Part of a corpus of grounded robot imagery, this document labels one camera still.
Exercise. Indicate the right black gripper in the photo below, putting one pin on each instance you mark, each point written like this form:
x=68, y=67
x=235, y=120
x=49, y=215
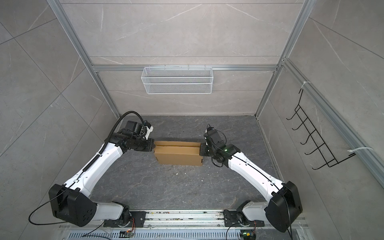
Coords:
x=203, y=152

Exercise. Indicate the white wire mesh basket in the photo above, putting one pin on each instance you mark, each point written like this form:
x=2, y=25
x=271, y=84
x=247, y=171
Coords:
x=177, y=80

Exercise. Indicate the brown cardboard box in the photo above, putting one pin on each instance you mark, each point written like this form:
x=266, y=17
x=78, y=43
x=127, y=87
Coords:
x=178, y=153

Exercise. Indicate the aluminium mounting rail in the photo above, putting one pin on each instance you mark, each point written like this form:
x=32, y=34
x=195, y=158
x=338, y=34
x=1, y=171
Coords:
x=168, y=219

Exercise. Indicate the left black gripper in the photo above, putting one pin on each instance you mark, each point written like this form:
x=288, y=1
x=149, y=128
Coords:
x=151, y=146

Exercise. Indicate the white cable tie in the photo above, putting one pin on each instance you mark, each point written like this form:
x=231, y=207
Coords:
x=360, y=148

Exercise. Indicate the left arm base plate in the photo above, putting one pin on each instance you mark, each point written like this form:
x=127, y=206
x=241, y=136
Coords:
x=128, y=220

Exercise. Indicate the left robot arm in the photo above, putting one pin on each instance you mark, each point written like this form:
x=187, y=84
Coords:
x=71, y=201

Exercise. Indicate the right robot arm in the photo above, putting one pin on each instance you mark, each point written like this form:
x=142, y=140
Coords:
x=282, y=203

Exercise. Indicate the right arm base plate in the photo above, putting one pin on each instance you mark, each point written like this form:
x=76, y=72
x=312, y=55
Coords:
x=234, y=218

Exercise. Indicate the black wire hook rack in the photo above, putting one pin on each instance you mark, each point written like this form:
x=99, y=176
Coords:
x=314, y=135

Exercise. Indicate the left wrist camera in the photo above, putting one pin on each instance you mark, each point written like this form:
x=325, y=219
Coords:
x=148, y=130

